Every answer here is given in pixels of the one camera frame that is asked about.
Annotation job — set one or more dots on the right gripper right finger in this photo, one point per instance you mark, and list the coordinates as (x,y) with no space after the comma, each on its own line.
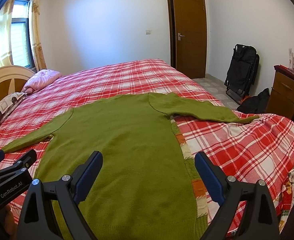
(259,220)

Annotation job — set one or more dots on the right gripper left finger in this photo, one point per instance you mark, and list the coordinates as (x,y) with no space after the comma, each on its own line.
(38,220)

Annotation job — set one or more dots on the green striped knit sweater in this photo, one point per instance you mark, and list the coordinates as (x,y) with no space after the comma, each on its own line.
(145,189)

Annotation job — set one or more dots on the red cartoon quilt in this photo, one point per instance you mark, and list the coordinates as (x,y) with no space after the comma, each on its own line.
(291,187)

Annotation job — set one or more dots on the grey patterned pillow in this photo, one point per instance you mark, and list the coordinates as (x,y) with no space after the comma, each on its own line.
(9,103)

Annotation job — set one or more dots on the red plaid bed cover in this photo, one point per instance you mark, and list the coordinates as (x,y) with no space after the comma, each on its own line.
(262,149)

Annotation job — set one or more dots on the cream wooden headboard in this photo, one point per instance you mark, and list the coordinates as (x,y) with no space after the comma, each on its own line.
(12,79)

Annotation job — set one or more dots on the pink pillow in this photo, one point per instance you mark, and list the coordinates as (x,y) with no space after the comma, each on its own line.
(40,80)

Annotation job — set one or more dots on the left yellow curtain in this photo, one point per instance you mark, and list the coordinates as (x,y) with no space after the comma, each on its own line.
(5,33)

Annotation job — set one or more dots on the yellow curtain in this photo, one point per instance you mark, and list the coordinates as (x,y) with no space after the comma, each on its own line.
(34,34)
(5,33)

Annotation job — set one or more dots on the window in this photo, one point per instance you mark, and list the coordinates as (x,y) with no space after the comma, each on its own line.
(20,39)

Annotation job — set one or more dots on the right yellow curtain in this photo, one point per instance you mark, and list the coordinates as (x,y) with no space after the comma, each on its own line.
(34,34)

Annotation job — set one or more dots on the black bag on floor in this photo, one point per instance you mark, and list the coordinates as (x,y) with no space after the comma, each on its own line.
(255,104)

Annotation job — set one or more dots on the brown wooden dresser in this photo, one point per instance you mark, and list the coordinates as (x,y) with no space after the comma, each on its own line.
(281,100)

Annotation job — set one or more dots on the brown wooden door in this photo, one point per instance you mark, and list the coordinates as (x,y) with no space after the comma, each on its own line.
(188,36)

